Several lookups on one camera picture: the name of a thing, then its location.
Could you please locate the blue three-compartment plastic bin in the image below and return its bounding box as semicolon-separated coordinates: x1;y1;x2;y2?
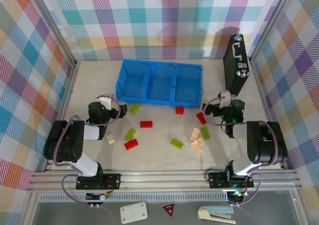
115;59;203;110

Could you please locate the black briefcase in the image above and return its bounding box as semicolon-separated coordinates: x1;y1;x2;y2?
223;33;251;97

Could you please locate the grey white stapler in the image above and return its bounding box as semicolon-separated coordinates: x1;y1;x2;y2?
197;205;236;225

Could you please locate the white rectangular plate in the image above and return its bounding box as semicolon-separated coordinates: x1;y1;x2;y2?
120;202;148;225

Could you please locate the red black triangle sign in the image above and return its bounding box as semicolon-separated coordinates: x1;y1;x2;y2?
160;203;176;218

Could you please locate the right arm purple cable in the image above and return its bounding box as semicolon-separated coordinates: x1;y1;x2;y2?
202;97;279;208

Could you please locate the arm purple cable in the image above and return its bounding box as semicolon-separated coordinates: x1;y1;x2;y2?
202;97;279;208
52;94;122;207

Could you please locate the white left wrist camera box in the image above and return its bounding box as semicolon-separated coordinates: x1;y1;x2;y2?
96;94;113;110

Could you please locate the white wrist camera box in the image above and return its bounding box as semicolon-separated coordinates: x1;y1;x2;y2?
218;90;231;109
96;94;113;110

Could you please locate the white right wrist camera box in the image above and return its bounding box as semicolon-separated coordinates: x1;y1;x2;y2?
218;90;231;109

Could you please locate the aluminium side rail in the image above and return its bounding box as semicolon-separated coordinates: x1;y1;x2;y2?
250;57;287;171
44;60;80;173

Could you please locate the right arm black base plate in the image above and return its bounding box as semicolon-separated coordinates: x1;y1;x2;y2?
208;171;255;189

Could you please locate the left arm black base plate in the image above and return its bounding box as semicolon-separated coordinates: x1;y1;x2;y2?
75;173;122;191

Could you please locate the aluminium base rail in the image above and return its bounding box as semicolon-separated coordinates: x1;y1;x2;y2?
27;169;302;193

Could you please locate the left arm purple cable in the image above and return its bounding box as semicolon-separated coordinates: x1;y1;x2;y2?
52;94;122;207

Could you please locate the grey slotted cable duct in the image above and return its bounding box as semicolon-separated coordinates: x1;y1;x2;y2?
39;194;230;203

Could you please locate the aluminium corner post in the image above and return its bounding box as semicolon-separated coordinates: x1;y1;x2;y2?
249;0;297;61
24;0;78;66

